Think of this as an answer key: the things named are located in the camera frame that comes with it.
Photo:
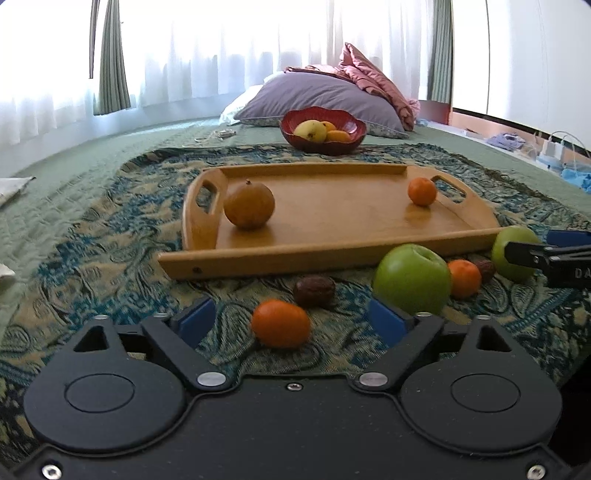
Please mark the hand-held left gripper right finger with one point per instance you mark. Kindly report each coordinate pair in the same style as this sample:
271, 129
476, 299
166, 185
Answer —
388, 323

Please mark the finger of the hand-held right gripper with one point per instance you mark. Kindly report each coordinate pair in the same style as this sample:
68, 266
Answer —
570, 238
521, 254

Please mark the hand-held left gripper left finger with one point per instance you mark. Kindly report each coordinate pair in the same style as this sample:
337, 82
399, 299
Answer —
194, 323

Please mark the brown dried date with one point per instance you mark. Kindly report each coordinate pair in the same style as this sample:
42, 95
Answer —
487, 270
315, 292

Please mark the large green apple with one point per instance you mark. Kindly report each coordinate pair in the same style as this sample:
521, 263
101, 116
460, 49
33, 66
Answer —
411, 279

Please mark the tangerine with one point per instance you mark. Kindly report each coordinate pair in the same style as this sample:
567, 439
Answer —
280, 324
422, 192
464, 279

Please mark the wooden tray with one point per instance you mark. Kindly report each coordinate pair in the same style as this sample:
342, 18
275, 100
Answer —
341, 217

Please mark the blue bag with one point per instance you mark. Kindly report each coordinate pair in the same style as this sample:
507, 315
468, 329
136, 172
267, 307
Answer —
577, 177

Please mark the teal paisley blanket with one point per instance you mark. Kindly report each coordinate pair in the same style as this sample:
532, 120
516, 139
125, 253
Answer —
115, 258

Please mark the light purple cloth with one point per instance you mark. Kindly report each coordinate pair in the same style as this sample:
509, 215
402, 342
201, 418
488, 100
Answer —
505, 141

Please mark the brown russet pear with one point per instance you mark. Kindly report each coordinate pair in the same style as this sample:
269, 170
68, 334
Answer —
249, 205

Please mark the wooden bedside ledge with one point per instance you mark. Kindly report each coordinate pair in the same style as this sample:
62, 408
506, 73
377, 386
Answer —
480, 122

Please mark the green quilted bedspread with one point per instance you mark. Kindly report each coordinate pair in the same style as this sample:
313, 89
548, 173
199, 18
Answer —
69, 184

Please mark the red scalloped bowl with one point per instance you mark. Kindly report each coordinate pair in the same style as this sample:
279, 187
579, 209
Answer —
323, 147

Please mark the small orange fruit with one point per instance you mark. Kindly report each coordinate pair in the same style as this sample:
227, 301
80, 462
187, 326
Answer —
328, 125
340, 136

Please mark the yellow mango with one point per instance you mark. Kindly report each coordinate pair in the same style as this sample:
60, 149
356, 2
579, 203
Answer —
309, 130

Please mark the green curtain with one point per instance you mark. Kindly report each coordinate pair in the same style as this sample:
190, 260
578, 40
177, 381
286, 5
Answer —
111, 60
441, 50

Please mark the white pillow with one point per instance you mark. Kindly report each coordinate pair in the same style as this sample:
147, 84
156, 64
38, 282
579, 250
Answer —
240, 104

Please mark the pink quilt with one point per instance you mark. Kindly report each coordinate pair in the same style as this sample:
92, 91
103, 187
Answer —
369, 74

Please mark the lavender pillow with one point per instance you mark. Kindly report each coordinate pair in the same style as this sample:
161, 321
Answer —
318, 97

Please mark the white sheer curtain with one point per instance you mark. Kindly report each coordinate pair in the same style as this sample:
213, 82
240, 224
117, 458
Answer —
231, 46

